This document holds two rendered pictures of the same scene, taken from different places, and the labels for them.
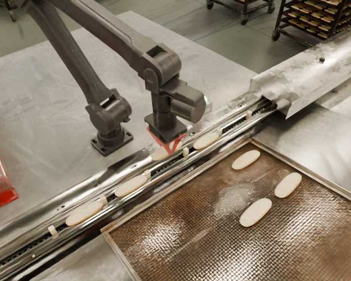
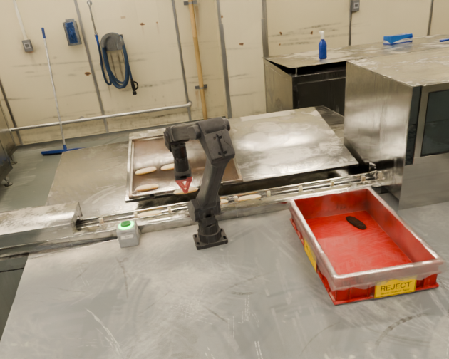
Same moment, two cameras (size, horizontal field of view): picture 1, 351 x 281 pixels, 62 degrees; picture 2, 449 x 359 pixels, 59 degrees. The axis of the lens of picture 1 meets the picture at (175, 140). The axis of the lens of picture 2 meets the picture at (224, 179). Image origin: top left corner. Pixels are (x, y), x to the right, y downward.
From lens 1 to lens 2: 1.91 m
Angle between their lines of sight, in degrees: 102
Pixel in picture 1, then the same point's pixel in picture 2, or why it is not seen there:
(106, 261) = (245, 172)
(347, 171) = (95, 194)
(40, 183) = (274, 226)
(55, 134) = (254, 258)
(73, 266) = (259, 174)
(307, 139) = (85, 210)
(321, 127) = not seen: hidden behind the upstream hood
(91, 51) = not seen: outside the picture
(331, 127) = not seen: hidden behind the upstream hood
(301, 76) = (35, 216)
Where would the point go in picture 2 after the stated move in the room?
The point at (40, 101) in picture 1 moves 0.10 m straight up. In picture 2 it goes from (262, 300) to (260, 274)
